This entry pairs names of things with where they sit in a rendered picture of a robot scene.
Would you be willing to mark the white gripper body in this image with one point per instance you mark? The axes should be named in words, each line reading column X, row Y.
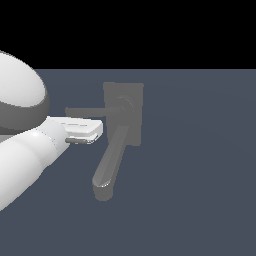
column 81, row 126

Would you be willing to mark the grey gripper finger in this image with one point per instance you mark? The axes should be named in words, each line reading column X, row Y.
column 80, row 140

